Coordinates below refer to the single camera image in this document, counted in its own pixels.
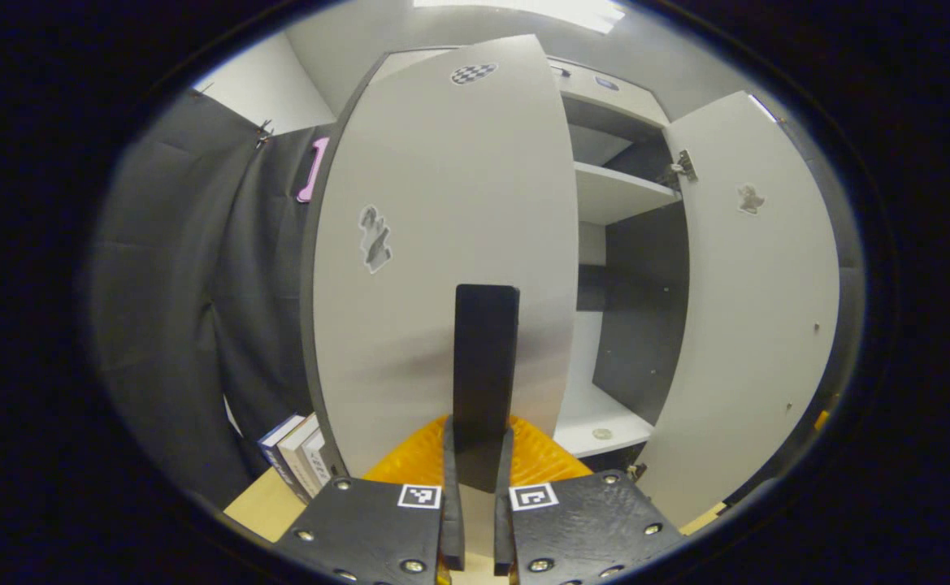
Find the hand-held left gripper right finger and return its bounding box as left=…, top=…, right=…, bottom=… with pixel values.
left=494, top=416, right=687, bottom=585

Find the grey cabinet drawer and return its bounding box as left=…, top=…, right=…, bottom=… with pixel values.
left=548, top=57, right=670, bottom=127

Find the blue book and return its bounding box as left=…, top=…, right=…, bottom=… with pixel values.
left=258, top=414, right=306, bottom=498

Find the large ceiling light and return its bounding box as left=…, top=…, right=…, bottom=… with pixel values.
left=414, top=0, right=628, bottom=35

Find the grey cabinet door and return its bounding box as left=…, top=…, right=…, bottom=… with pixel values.
left=302, top=34, right=579, bottom=492
left=636, top=91, right=841, bottom=527

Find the beige book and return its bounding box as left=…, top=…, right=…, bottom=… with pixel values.
left=278, top=418, right=321, bottom=501

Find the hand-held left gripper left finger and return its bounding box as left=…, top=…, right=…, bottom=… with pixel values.
left=275, top=416, right=466, bottom=585

